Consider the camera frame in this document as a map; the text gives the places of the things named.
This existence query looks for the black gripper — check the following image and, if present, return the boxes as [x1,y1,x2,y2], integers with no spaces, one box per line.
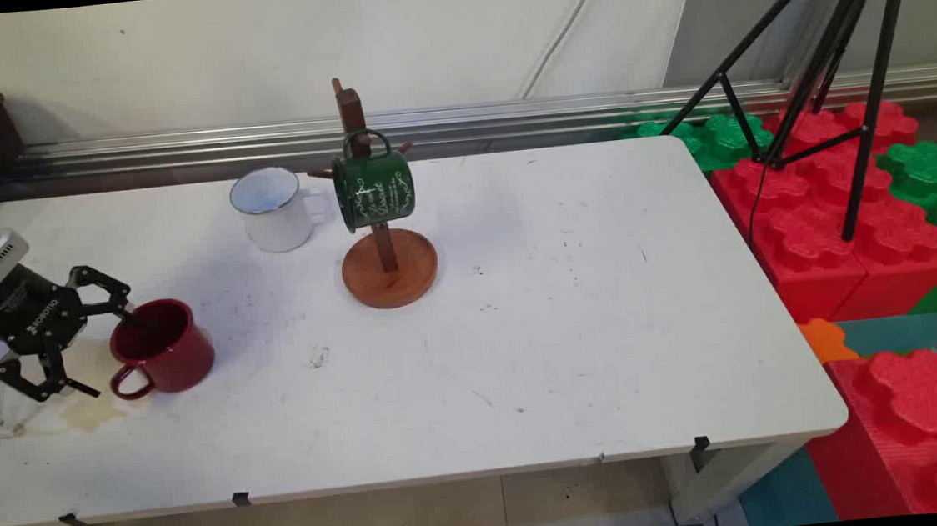
[0,257,154,408]

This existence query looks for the red enamel mug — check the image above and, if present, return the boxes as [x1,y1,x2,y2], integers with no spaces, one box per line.
[103,295,218,403]

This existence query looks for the green enamel mug with lettering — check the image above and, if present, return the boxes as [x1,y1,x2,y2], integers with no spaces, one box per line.
[328,126,419,235]

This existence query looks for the white enamel mug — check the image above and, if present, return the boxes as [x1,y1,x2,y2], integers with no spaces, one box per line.
[227,162,336,257]

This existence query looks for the brown wooden mug tree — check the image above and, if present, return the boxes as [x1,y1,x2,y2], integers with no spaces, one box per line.
[299,70,443,315]

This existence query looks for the white table leg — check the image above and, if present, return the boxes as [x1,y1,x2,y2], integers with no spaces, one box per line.
[665,437,815,526]

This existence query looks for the green foam block with studs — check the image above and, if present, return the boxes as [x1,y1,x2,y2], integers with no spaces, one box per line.
[875,139,937,317]
[623,108,777,178]

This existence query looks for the teal foam mat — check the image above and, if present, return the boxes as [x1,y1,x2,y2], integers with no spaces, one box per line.
[835,312,937,361]
[734,445,839,526]

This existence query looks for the red foam block with studs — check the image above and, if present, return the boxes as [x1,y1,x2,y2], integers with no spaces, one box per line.
[800,348,937,525]
[709,150,873,332]
[766,95,937,327]

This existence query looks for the orange foam piece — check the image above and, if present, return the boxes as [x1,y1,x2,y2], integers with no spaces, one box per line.
[798,315,860,368]

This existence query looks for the black tripod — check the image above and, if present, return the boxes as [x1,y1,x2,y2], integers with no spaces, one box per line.
[649,0,937,257]

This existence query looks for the aluminium wall rail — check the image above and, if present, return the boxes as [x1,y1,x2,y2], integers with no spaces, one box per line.
[7,63,937,178]

